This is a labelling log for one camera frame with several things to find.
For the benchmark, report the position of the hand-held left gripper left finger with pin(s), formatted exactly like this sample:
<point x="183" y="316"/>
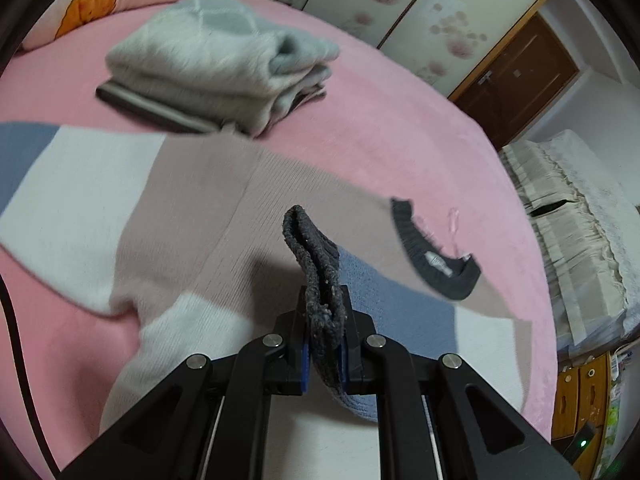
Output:
<point x="303" y="370"/>

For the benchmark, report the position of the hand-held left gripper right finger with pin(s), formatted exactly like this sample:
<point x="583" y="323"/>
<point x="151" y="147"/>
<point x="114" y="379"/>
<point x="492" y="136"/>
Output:
<point x="343" y="365"/>

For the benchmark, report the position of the colour-block knit sweater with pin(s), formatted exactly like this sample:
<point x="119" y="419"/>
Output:
<point x="200" y="200"/>

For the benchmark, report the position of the clear clothes hanger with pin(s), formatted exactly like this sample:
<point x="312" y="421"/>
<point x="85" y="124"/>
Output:
<point x="452" y="220"/>

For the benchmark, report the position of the wooden drawer cabinet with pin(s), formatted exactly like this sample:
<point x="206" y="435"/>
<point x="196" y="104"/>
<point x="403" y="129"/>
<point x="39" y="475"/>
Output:
<point x="570" y="400"/>

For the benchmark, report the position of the pink bed blanket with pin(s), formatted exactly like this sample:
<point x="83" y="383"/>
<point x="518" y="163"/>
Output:
<point x="400" y="125"/>

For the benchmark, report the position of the black device with green light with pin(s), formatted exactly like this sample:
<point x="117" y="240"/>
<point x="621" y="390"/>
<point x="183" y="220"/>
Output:
<point x="580" y="440"/>

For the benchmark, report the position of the beige cloth covered furniture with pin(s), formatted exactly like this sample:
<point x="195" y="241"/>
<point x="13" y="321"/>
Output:
<point x="575" y="220"/>

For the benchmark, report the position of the folded striped garment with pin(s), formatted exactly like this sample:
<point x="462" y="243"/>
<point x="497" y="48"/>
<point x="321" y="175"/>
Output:
<point x="130" y="101"/>

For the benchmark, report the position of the brown wooden door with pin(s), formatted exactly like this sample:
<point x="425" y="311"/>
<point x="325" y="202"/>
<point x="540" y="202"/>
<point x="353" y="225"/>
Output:
<point x="520" y="85"/>

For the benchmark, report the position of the folded grey white sweater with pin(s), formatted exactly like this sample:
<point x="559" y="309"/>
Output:
<point x="200" y="50"/>

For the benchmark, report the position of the floral sliding door wardrobe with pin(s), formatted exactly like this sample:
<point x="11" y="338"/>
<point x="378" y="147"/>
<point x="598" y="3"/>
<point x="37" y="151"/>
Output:
<point x="400" y="0"/>

